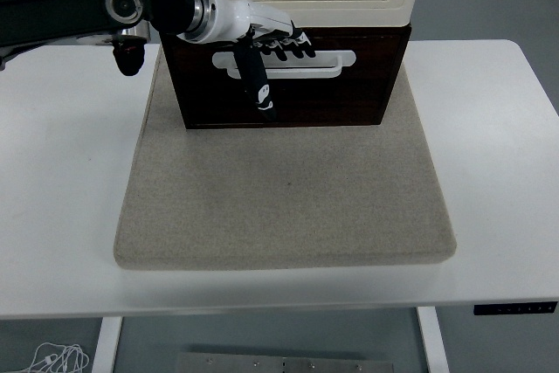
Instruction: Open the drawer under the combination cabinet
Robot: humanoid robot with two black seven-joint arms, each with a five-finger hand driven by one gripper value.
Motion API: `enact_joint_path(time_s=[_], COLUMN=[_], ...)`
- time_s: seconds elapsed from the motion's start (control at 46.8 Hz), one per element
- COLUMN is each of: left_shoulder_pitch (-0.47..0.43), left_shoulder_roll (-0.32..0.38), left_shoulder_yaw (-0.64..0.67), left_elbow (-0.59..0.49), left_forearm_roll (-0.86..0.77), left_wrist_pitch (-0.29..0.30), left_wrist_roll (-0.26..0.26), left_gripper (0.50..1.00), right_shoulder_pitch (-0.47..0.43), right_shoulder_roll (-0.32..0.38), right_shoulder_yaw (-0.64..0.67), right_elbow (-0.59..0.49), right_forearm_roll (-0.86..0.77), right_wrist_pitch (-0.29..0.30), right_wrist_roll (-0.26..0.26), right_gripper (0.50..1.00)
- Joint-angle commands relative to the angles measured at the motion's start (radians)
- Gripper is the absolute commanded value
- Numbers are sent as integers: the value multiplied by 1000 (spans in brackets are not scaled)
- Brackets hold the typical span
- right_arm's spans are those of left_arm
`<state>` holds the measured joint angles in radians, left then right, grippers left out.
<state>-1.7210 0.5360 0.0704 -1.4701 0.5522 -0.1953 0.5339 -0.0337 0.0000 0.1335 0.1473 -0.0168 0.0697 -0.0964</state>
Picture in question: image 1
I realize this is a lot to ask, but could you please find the black table control panel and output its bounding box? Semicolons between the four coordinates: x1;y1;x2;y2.
473;301;559;316

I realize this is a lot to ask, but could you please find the beige fabric mat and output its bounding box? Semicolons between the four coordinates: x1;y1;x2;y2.
113;43;459;270

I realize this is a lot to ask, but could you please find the white drawer handle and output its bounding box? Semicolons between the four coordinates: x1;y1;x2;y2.
211;50;357;80

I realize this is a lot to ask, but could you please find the white cable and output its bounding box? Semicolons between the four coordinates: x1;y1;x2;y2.
17;342;91;373

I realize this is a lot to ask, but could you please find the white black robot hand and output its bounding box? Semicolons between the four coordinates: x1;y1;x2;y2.
179;0;318;123

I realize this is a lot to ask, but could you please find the white table leg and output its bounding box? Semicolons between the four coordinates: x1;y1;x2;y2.
415;306;451;373
91;316;124;373

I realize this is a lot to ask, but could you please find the grey metal plate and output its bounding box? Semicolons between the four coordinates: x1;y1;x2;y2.
174;351;395;373

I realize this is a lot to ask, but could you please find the dark wooden drawer housing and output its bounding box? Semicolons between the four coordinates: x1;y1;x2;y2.
158;25;412;130

